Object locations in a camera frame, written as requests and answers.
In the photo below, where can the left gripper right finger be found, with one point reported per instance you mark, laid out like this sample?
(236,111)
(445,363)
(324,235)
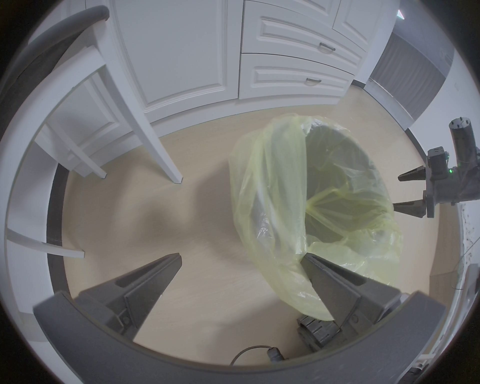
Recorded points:
(345,292)

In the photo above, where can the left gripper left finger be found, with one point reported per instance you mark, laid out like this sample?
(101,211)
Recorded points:
(142,288)

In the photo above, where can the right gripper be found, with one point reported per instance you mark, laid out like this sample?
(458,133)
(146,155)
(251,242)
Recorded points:
(446,189)

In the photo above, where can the yellow plastic bag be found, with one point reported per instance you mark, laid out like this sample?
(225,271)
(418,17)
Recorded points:
(270,210)

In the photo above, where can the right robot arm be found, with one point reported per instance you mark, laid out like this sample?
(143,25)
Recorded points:
(463,138)

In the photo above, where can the white chair dark grey seat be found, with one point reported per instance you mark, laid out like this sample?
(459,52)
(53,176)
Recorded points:
(112,75)

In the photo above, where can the white wardrobe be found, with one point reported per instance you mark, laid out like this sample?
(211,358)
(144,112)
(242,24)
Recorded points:
(180,48)

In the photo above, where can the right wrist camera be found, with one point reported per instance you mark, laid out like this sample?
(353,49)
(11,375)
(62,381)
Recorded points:
(437,161)

